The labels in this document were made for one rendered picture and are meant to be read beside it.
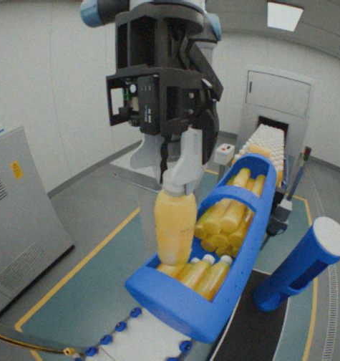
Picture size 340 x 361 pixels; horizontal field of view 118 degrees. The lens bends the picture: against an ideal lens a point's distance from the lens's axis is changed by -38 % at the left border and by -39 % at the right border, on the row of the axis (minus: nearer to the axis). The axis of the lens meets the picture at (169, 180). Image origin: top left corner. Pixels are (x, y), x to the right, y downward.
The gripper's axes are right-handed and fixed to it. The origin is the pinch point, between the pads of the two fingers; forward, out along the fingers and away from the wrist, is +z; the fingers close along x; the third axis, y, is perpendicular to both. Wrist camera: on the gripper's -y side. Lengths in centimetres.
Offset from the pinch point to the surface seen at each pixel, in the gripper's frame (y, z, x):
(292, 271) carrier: -48, 68, 52
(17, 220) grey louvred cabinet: 44, 68, -127
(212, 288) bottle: -1.7, 29.8, 11.2
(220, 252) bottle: -22.9, 43.6, 7.1
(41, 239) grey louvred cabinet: 35, 100, -128
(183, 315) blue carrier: 10.1, 20.9, 9.6
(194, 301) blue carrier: 6.4, 21.0, 9.6
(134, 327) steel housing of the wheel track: 19, 51, -2
